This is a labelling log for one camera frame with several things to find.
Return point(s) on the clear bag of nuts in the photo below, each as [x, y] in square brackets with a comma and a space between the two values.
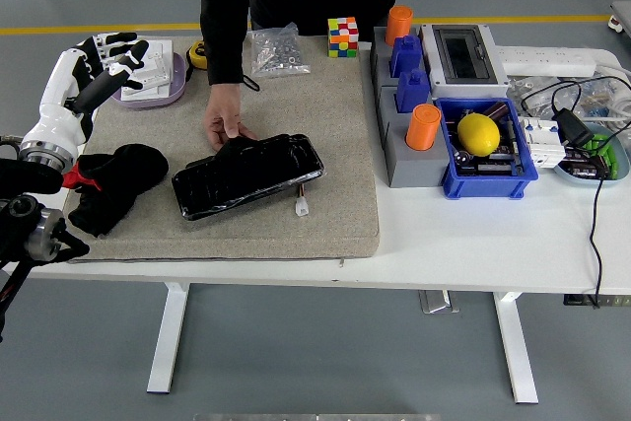
[278, 51]

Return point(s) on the colourful puzzle cube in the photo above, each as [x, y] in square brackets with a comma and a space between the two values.
[342, 39]

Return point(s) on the white circuit breaker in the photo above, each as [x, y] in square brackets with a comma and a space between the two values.
[539, 142]

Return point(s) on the grey block holder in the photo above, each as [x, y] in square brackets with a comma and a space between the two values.
[382, 63]
[414, 167]

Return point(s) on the white wall socket plate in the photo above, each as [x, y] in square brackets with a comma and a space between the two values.
[160, 49]
[155, 76]
[153, 93]

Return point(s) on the light blue dish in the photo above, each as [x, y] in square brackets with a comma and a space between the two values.
[622, 164]

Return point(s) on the orange cylinder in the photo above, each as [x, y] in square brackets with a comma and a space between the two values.
[423, 127]
[398, 24]

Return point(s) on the white distribution box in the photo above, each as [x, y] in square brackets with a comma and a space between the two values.
[493, 71]

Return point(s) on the white power strip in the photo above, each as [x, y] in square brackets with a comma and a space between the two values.
[542, 62]

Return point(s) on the person's right hand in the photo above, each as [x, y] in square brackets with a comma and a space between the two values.
[224, 110]

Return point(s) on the brown capacitors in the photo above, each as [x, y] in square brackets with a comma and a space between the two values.
[584, 168]

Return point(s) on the black rag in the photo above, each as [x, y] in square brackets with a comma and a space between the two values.
[123, 169]

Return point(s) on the blue plastic bin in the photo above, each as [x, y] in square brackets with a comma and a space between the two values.
[488, 187]

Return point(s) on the person's right forearm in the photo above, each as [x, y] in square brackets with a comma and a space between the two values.
[227, 41]

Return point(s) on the white table leg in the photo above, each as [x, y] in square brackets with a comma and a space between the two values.
[167, 342]
[517, 352]

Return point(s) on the dark circuit board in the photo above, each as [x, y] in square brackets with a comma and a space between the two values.
[493, 164]

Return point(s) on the blue block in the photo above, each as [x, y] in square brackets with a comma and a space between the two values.
[406, 56]
[413, 93]

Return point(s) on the brown capacitor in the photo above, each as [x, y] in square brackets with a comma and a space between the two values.
[495, 110]

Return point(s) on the grey-brown mat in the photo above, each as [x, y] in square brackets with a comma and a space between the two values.
[305, 115]

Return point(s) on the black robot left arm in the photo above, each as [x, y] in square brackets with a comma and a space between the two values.
[24, 179]

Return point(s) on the green plastic parts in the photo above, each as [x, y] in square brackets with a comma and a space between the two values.
[609, 152]

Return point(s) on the yellow tape measure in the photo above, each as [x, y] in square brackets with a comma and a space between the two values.
[197, 55]

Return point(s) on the table control panel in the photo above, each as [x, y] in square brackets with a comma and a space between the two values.
[611, 301]

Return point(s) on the yellow lemon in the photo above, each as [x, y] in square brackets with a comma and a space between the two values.
[478, 134]

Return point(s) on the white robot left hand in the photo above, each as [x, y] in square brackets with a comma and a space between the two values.
[59, 120]

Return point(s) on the purple tray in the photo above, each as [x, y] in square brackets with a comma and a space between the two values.
[176, 88]

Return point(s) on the black glossy panel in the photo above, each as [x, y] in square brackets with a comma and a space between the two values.
[256, 174]

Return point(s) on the metal floor plate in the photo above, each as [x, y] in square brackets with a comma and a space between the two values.
[438, 302]

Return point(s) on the clear bag of small parts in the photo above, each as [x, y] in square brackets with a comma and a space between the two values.
[537, 91]

